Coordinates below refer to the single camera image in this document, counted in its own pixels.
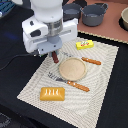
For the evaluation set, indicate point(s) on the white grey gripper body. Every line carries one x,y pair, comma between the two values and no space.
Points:
42,38

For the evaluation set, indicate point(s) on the yellow butter box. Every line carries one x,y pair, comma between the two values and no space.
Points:
84,44

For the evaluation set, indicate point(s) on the brown toy sausage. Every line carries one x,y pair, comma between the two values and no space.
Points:
55,58

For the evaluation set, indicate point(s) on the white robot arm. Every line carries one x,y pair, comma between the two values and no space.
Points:
47,10

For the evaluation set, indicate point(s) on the left grey pot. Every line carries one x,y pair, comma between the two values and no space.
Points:
71,11

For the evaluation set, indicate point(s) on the grey pot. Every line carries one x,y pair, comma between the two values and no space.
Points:
92,15
71,11

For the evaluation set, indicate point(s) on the round beige plate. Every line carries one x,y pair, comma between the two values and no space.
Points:
72,69

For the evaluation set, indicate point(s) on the right grey pot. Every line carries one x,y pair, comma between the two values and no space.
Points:
92,15

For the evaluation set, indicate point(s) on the pink wooden board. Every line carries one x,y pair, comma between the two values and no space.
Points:
109,28

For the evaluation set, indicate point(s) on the woven beige placemat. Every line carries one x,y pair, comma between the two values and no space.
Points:
80,109

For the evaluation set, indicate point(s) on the beige bowl at edge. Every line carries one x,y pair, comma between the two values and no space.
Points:
124,16

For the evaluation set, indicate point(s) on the fork with wooden handle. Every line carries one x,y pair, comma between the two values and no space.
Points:
76,85

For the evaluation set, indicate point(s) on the knife with wooden handle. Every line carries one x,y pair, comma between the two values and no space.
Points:
84,59

